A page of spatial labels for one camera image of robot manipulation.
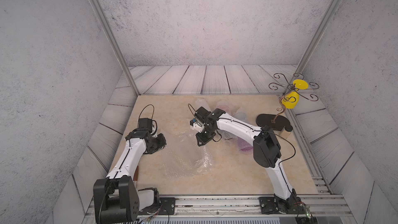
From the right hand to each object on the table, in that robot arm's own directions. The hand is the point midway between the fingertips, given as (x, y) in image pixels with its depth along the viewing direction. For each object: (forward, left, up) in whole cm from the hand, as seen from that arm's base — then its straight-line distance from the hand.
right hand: (200, 143), depth 86 cm
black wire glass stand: (+19, -50, -6) cm, 53 cm away
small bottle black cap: (+8, -49, -1) cm, 50 cm away
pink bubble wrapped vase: (+26, -14, +1) cm, 30 cm away
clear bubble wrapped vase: (+34, 0, -3) cm, 34 cm away
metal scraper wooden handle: (-16, +33, -4) cm, 37 cm away
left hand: (-1, +18, +2) cm, 18 cm away
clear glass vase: (-11, -2, -1) cm, 11 cm away
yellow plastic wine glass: (+11, -44, +23) cm, 51 cm away
